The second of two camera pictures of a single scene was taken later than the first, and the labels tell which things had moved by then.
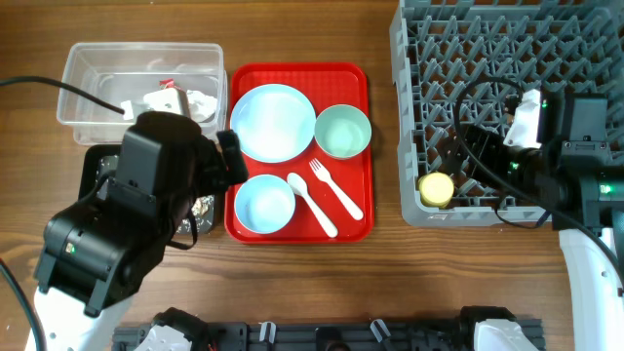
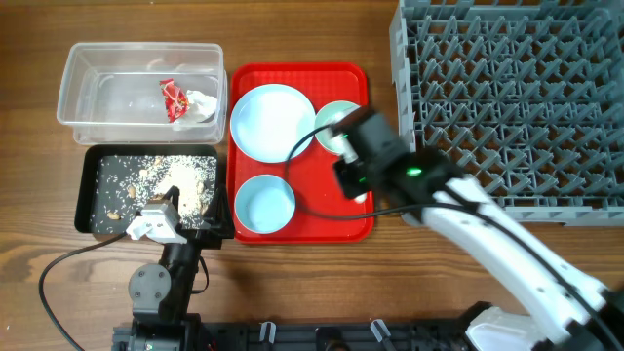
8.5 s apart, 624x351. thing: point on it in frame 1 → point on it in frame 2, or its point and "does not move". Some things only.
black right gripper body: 492,155 → 355,176
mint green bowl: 342,132 does not move
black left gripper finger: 236,165 → 219,223
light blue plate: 274,123 does not move
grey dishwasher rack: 457,62 does not move
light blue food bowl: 264,204 does not move
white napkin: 200,106 does not move
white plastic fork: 323,174 → 361,198
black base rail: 447,334 does not move
